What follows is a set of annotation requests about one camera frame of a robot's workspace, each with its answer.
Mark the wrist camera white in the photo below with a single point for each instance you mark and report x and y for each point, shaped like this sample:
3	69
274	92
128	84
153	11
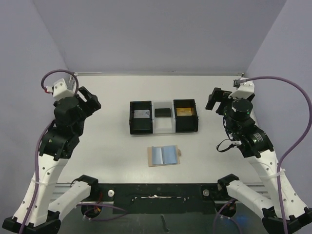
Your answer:
244	89
62	88

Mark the black white card tray organizer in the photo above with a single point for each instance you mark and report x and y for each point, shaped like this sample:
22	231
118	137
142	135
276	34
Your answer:
163	117

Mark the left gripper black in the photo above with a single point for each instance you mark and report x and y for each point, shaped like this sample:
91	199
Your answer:
92	102

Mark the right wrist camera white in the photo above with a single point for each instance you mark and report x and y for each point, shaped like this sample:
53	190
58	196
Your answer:
244	89

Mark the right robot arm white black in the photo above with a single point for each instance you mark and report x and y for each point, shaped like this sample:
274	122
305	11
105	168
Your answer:
283	212

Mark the black card in tray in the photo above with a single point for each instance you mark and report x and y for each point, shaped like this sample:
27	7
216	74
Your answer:
163	112

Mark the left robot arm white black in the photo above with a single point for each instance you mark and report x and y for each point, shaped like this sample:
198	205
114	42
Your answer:
37	214

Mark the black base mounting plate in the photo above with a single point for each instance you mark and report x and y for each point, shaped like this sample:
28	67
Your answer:
179	198

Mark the aluminium frame rail front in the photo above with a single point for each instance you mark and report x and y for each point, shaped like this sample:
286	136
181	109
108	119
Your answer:
61	188

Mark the gold card in tray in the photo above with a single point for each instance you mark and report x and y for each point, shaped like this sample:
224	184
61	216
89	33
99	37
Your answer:
184	111

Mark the silver grey credit card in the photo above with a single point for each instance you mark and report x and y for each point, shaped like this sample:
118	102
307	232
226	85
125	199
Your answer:
142	114

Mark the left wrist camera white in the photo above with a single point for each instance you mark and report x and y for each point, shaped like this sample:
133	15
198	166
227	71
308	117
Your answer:
62	88

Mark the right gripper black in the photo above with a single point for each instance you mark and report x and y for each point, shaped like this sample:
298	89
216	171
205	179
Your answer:
218	99

